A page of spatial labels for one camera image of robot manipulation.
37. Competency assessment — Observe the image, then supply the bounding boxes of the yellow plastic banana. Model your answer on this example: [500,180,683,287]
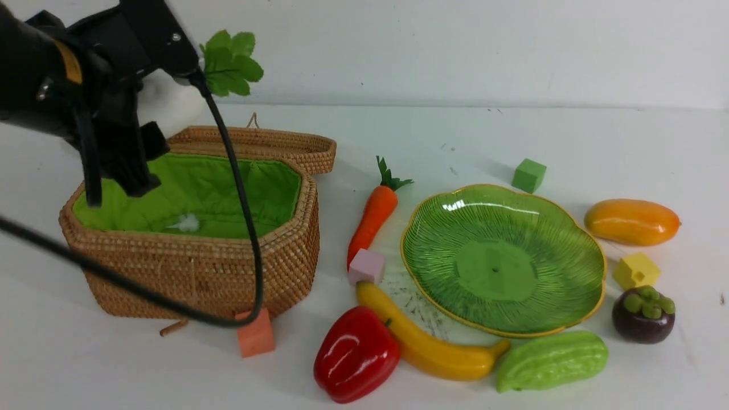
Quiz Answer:
[355,282,511,382]

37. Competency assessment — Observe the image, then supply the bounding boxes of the orange yellow plastic mango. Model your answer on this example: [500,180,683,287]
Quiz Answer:
[584,198,682,247]

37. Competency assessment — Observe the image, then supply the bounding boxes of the green leaf-shaped plate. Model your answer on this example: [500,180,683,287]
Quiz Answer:
[399,184,607,338]

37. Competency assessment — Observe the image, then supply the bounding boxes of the green foam cube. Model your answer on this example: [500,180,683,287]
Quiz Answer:
[511,158,547,194]

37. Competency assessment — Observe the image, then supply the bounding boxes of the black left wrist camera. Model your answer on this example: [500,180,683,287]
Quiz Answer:
[68,1,200,83]

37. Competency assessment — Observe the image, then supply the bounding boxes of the woven wicker basket green lining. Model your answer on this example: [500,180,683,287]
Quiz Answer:
[59,150,331,318]

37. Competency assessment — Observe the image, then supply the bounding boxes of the purple plastic mangosteen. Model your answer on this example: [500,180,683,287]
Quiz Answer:
[612,285,676,345]

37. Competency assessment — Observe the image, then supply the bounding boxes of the green plastic bitter gourd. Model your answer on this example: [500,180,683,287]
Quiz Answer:
[495,331,609,393]

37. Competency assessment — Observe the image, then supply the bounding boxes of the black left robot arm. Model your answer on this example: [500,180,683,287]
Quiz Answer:
[1,5,169,207]

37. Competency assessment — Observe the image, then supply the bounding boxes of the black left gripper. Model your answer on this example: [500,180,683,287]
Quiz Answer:
[26,10,170,208]

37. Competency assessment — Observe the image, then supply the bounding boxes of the orange plastic carrot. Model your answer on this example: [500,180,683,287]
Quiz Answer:
[347,155,414,268]

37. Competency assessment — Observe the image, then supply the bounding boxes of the woven wicker basket lid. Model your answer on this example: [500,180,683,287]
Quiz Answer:
[167,113,337,175]

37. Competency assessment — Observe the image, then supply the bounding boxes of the black left camera cable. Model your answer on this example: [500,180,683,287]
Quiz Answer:
[0,68,265,329]

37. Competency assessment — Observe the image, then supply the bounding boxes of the red plastic bell pepper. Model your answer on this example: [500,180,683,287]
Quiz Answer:
[313,306,401,403]

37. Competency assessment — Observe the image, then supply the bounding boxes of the white plastic radish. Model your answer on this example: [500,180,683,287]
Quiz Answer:
[137,30,264,138]

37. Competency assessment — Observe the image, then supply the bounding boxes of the yellow foam cube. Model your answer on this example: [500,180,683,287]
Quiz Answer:
[612,252,662,290]

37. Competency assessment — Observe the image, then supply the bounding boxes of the orange foam cube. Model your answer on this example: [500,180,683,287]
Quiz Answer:
[237,307,276,358]

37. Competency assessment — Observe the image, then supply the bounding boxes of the pink foam cube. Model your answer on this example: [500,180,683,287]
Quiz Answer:
[348,249,386,286]

